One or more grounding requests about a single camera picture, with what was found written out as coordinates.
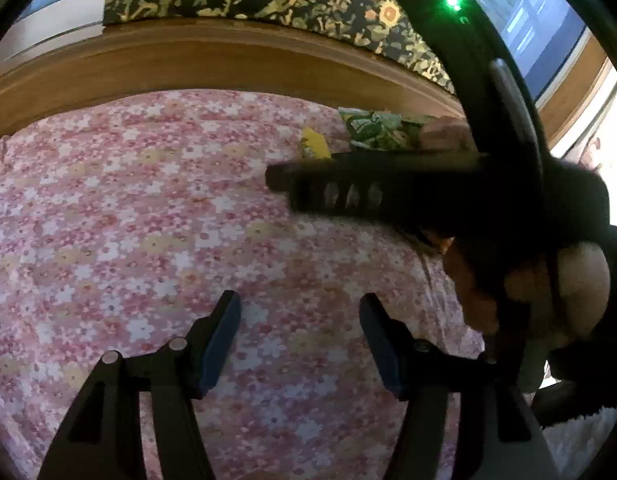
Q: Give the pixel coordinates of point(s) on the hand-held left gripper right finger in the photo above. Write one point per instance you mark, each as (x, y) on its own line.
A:
(383, 350)

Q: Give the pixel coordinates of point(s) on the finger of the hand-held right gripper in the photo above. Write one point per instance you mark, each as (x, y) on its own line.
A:
(308, 182)

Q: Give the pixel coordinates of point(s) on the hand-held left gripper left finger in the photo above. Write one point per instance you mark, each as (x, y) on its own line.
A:
(218, 345)

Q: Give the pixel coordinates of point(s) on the person's right forearm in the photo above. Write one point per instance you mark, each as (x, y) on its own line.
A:
(616, 310)

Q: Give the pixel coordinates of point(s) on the person's right hand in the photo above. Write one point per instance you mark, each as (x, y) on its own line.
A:
(583, 290)

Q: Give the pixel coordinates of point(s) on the small yellow candy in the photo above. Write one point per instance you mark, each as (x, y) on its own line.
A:
(316, 144)

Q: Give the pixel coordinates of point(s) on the green snack packet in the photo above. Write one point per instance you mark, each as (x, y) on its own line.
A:
(378, 127)

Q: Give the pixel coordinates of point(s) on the pink floral blanket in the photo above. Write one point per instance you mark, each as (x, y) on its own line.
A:
(138, 210)

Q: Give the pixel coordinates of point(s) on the wooden bed headboard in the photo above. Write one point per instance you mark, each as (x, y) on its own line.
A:
(213, 55)

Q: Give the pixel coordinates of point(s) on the white fluffy cloth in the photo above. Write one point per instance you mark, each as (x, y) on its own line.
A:
(583, 445)

